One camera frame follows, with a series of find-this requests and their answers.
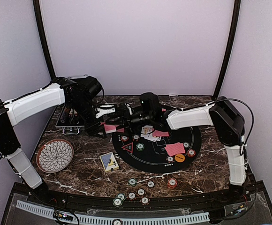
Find aluminium poker chip case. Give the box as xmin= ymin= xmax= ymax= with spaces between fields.
xmin=54 ymin=76 xmax=90 ymax=135

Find floral ceramic plate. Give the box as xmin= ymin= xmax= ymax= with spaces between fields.
xmin=36 ymin=139 xmax=74 ymax=173

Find gold blue card box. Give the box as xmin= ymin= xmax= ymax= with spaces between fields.
xmin=99 ymin=152 xmax=119 ymax=173

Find fallen 100 chip on duct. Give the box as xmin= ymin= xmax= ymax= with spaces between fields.
xmin=112 ymin=219 xmax=122 ymax=225

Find white slotted cable duct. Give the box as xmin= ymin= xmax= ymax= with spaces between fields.
xmin=15 ymin=200 xmax=210 ymax=225

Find face-down card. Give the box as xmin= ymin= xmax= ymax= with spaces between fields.
xmin=152 ymin=130 xmax=169 ymax=137

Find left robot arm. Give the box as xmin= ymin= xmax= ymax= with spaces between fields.
xmin=0 ymin=76 xmax=103 ymax=204

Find green 20 chip stack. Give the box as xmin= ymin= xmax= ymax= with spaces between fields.
xmin=128 ymin=178 xmax=137 ymax=186

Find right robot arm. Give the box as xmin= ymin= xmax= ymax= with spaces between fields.
xmin=117 ymin=92 xmax=246 ymax=203

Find purple chip roll in case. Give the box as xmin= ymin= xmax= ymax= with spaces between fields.
xmin=58 ymin=114 xmax=67 ymax=124

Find black round poker mat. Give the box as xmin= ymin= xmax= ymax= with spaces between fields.
xmin=112 ymin=127 xmax=202 ymax=173

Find red triangle all-in marker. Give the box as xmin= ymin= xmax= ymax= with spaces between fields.
xmin=122 ymin=142 xmax=133 ymax=153

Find black orange 100 chip stack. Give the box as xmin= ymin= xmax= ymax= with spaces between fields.
xmin=147 ymin=181 xmax=155 ymax=188

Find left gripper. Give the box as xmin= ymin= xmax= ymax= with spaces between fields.
xmin=69 ymin=97 xmax=107 ymax=138

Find green 20 chips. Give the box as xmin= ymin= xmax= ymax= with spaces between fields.
xmin=136 ymin=143 xmax=145 ymax=151
xmin=183 ymin=142 xmax=189 ymax=148

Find red 5 chip stack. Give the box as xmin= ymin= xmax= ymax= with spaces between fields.
xmin=167 ymin=178 xmax=178 ymax=189

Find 100 chip on rail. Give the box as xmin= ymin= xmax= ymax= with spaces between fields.
xmin=128 ymin=192 xmax=136 ymax=200

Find fallen green 20 chip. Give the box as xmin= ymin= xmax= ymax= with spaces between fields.
xmin=116 ymin=193 xmax=126 ymax=202
xmin=113 ymin=198 xmax=123 ymax=207

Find red-backed card deck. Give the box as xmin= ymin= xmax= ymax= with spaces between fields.
xmin=103 ymin=124 xmax=118 ymax=134

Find orange chip roll in case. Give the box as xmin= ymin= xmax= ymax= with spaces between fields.
xmin=63 ymin=106 xmax=71 ymax=117

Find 100 chips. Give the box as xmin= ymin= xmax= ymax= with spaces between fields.
xmin=166 ymin=156 xmax=174 ymax=163
xmin=133 ymin=135 xmax=140 ymax=141

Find orange big blind button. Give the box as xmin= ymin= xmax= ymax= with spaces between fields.
xmin=174 ymin=153 xmax=185 ymax=163

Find red 5 chips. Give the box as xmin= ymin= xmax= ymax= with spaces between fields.
xmin=187 ymin=149 xmax=196 ymax=158
xmin=121 ymin=135 xmax=129 ymax=142

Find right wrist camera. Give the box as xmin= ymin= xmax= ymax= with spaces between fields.
xmin=125 ymin=103 xmax=134 ymax=115

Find face-up nine diamonds card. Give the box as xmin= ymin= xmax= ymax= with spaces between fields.
xmin=141 ymin=125 xmax=154 ymax=137

